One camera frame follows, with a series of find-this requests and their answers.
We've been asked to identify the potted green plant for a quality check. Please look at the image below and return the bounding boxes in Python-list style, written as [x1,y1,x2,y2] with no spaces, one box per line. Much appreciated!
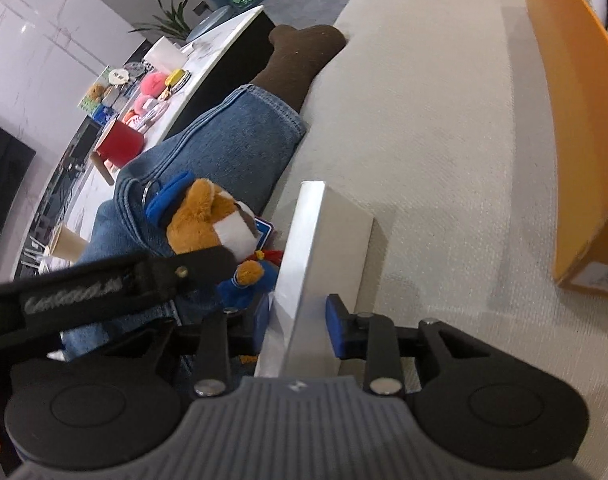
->
[129,0,205,43]

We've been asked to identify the white marble desktop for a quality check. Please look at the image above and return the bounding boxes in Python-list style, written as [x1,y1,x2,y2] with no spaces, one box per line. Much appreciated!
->
[14,5,277,281]

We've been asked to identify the person's left leg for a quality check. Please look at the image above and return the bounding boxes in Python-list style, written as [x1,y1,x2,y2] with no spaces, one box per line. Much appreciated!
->
[61,24,347,391]

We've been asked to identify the red mug wooden handle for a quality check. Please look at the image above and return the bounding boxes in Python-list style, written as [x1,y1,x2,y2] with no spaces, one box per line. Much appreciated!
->
[91,120,145,186]

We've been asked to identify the black television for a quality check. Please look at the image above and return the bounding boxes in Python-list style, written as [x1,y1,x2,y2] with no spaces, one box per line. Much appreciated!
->
[0,115,37,271]

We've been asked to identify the white rectangular box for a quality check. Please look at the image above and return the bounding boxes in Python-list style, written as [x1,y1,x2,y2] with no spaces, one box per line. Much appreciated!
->
[254,180,375,378]

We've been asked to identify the beige sofa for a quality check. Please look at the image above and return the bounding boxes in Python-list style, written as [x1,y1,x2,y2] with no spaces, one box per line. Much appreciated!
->
[256,0,608,461]

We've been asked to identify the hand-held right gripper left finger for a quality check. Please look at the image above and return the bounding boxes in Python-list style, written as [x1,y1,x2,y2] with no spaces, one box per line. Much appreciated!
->
[101,304,271,398]

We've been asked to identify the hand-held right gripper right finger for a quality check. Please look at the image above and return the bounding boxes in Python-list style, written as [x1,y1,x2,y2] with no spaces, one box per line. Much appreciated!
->
[326,294,489,397]

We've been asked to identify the brown teddy bear blue outfit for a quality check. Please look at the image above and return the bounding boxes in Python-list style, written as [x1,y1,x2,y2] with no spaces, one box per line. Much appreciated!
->
[144,170,285,311]

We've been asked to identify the grey round bin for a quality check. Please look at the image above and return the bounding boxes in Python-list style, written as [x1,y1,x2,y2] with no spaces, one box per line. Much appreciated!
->
[186,5,235,41]

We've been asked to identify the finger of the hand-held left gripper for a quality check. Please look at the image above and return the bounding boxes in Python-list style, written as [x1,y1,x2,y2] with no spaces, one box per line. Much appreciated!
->
[144,246,237,303]

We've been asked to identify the orange cardboard box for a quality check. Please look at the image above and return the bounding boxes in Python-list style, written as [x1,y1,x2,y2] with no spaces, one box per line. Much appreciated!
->
[521,0,608,301]

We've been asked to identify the beige paper cup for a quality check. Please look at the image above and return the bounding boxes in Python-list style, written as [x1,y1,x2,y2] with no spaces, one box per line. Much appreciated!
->
[49,225,87,263]

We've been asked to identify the pink fluffy toy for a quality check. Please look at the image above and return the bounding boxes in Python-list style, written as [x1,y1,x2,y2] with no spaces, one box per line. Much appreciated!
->
[140,72,167,96]

